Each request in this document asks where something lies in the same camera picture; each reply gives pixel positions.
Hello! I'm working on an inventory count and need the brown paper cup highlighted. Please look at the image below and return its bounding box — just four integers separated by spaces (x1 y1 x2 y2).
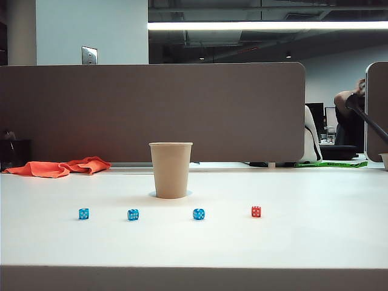
149 141 193 199

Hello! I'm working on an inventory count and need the large grey desk divider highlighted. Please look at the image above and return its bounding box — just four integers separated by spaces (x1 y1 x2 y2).
0 62 306 164

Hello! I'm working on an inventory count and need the black computer monitor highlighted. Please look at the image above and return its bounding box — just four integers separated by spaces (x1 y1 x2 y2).
306 102 325 128

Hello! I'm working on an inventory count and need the green tape strip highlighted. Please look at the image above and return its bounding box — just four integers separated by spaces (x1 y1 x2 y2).
293 161 369 169

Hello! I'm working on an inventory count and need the bright screen computer monitor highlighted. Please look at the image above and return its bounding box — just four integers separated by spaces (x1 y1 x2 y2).
324 106 336 134

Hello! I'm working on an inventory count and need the long ceiling light strip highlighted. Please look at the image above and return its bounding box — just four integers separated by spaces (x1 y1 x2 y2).
147 21 388 31

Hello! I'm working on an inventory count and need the black flat case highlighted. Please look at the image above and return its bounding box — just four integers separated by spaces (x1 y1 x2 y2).
319 144 358 161

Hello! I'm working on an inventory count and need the orange cloth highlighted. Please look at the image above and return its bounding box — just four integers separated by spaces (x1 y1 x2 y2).
2 156 112 179

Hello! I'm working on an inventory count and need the seated person in background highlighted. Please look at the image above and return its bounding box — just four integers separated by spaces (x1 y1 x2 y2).
333 78 366 154

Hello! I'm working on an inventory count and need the black pole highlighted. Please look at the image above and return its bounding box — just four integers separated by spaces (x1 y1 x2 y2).
344 92 388 140

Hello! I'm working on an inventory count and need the narrow grey desk divider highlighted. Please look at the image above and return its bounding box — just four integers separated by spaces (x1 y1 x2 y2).
364 61 388 163

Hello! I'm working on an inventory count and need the metal wall outlet plate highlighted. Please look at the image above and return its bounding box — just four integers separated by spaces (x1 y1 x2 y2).
81 45 98 65

